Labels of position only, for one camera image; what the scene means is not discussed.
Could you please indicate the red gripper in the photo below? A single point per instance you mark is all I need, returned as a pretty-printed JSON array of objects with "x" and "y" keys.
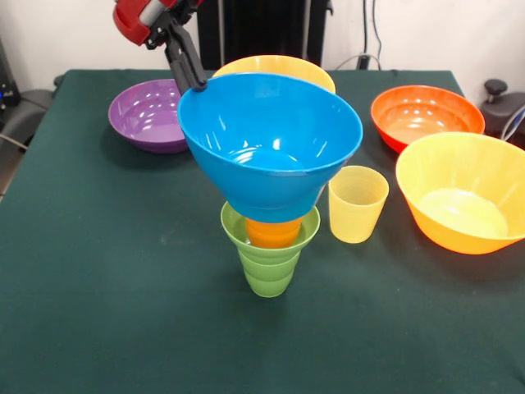
[{"x": 129, "y": 22}]

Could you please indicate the round blue plastic bowl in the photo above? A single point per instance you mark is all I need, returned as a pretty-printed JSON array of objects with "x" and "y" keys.
[{"x": 266, "y": 123}]

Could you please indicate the shallow translucent blue bowl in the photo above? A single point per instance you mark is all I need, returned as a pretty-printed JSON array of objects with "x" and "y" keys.
[{"x": 279, "y": 211}]

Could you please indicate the green plastic bowl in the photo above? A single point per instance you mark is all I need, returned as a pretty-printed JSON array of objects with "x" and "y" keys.
[{"x": 234, "y": 234}]

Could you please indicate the orange plastic cup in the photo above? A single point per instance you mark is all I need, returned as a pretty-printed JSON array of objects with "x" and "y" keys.
[{"x": 272, "y": 234}]

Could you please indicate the green plastic cup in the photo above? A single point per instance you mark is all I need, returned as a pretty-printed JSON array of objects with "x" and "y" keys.
[{"x": 268, "y": 281}]

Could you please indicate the purple plastic bowl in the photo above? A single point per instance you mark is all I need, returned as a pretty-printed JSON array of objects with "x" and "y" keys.
[{"x": 143, "y": 119}]

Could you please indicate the large orange plastic bowl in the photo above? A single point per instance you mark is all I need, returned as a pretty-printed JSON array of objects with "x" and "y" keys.
[
  {"x": 459, "y": 205},
  {"x": 287, "y": 67}
]

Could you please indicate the black office chair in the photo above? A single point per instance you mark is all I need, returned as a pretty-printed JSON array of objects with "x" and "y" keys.
[{"x": 28, "y": 102}]

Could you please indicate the black computer case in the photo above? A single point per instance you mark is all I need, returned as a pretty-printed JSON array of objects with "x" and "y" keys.
[{"x": 6, "y": 82}]

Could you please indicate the yellow plastic cup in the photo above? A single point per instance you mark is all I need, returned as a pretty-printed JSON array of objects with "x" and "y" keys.
[{"x": 357, "y": 221}]

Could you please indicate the red plastic bowl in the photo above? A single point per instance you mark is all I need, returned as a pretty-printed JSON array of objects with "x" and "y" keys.
[{"x": 426, "y": 115}]

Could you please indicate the dark green tablecloth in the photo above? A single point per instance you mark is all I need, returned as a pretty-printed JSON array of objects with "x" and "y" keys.
[{"x": 328, "y": 328}]

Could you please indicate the black chair with knob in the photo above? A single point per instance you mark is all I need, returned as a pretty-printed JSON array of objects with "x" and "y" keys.
[{"x": 504, "y": 106}]

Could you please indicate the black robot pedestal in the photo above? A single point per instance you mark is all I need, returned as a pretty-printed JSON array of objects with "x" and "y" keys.
[{"x": 262, "y": 28}]

